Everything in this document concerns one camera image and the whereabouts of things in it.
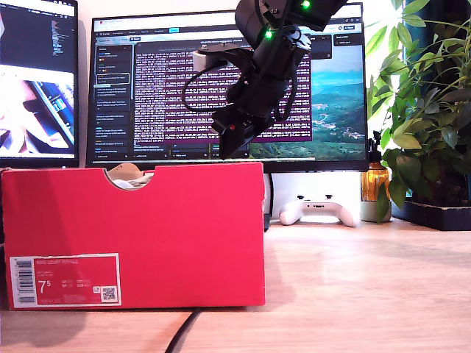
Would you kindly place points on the pale green pot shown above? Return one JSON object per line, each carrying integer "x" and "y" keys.
{"x": 369, "y": 213}

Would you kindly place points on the white leather sneaker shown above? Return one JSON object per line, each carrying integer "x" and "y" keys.
{"x": 134, "y": 182}

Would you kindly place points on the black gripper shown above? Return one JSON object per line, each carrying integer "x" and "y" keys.
{"x": 257, "y": 106}

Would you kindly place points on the green leafy houseplant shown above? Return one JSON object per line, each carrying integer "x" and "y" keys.
{"x": 406, "y": 141}

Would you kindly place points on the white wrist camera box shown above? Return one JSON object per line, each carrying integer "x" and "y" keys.
{"x": 206, "y": 59}

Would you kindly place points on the white game controller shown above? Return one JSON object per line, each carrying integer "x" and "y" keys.
{"x": 316, "y": 211}

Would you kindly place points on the narrow black computer monitor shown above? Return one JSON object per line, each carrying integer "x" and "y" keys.
{"x": 37, "y": 44}

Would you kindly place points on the dark planter tray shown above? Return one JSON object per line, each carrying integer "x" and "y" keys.
{"x": 434, "y": 217}

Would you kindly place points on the red Nike shoebox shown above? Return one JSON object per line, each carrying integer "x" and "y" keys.
{"x": 184, "y": 239}

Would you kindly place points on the wide black Huawei monitor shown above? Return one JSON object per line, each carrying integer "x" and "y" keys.
{"x": 154, "y": 110}

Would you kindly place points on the amber glass pump bottle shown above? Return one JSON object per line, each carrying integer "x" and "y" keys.
{"x": 373, "y": 180}

